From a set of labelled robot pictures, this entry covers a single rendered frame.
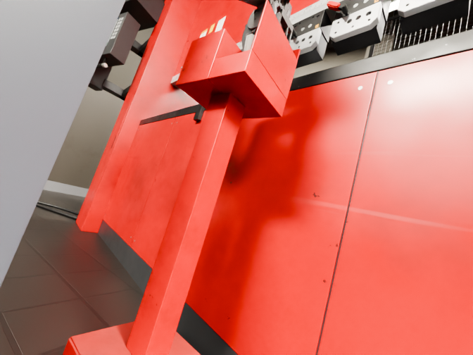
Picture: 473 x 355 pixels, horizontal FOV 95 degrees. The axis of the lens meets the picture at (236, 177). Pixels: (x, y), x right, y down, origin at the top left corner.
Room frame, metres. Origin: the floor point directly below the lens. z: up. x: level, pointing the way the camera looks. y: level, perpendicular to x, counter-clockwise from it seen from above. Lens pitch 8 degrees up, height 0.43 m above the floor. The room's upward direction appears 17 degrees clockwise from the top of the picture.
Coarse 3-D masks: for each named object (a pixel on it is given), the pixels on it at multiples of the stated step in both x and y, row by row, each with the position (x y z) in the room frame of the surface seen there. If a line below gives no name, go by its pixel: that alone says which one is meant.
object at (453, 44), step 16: (464, 32) 0.35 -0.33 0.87; (416, 48) 0.40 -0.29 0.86; (432, 48) 0.38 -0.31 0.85; (448, 48) 0.36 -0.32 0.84; (464, 48) 0.35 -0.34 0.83; (352, 64) 0.50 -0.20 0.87; (368, 64) 0.47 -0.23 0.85; (384, 64) 0.44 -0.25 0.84; (400, 64) 0.42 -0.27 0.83; (304, 80) 0.59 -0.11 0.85; (320, 80) 0.55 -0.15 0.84; (176, 112) 1.18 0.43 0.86; (192, 112) 1.04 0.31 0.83
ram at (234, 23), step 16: (208, 0) 1.56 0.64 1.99; (224, 0) 1.36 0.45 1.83; (304, 0) 0.81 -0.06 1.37; (336, 0) 0.69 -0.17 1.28; (208, 16) 1.48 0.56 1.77; (224, 16) 1.30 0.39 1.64; (240, 16) 1.15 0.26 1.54; (304, 16) 0.79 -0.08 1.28; (192, 32) 1.62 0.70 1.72; (240, 32) 1.11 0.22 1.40; (240, 48) 1.07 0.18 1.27; (176, 80) 1.60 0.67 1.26
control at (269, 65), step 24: (264, 24) 0.35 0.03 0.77; (192, 48) 0.46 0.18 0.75; (216, 48) 0.41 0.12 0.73; (264, 48) 0.37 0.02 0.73; (288, 48) 0.43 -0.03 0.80; (192, 72) 0.44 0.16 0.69; (216, 72) 0.39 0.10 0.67; (240, 72) 0.35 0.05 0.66; (264, 72) 0.38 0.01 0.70; (288, 72) 0.45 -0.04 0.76; (192, 96) 0.50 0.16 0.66; (240, 96) 0.43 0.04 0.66; (264, 96) 0.41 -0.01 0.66
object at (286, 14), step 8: (272, 0) 0.40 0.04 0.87; (280, 0) 0.43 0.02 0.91; (288, 0) 0.43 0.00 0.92; (256, 8) 0.43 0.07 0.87; (272, 8) 0.39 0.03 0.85; (280, 8) 0.40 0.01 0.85; (288, 8) 0.45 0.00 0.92; (256, 16) 0.42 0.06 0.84; (288, 16) 0.45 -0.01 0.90; (248, 24) 0.43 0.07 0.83; (256, 24) 0.42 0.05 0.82; (288, 24) 0.43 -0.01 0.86
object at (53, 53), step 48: (0, 0) 0.23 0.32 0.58; (48, 0) 0.26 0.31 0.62; (96, 0) 0.30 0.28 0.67; (0, 48) 0.25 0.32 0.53; (48, 48) 0.28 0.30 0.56; (96, 48) 0.32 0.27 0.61; (0, 96) 0.26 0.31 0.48; (48, 96) 0.29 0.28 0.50; (0, 144) 0.28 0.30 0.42; (48, 144) 0.31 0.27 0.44; (0, 192) 0.29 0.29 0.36; (0, 240) 0.31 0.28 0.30
